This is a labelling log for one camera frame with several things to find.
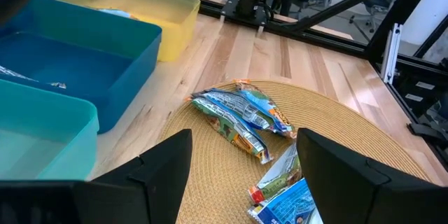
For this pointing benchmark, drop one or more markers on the round woven straw placemat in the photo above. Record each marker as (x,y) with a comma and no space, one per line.
(210,182)

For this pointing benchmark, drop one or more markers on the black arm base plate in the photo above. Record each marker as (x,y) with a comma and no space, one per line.
(231,10)

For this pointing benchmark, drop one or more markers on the yellow translucent plastic bin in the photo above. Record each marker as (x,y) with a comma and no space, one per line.
(154,10)

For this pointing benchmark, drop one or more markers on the teal translucent plastic bin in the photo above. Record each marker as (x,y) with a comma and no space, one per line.
(42,140)

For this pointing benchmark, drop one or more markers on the grey office chair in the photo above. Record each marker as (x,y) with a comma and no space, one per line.
(371,7)

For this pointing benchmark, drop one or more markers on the black aluminium table frame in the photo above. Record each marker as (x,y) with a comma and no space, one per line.
(350,1)

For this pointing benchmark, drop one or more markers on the black clamp bracket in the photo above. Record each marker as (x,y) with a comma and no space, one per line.
(425,131)

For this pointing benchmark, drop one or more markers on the silver aluminium bracket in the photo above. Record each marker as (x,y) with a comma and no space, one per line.
(391,52)

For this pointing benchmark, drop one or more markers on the blue plastic bin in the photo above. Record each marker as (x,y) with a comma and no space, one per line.
(87,63)

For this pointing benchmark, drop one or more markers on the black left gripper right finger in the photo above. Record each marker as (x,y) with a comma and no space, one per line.
(367,199)

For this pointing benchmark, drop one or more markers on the green blue granola bar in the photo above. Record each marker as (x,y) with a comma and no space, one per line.
(227,129)

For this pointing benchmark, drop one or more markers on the green orange granola bar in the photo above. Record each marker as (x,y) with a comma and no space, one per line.
(276,178)

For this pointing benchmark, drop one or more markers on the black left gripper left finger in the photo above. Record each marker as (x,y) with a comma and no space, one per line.
(150,196)

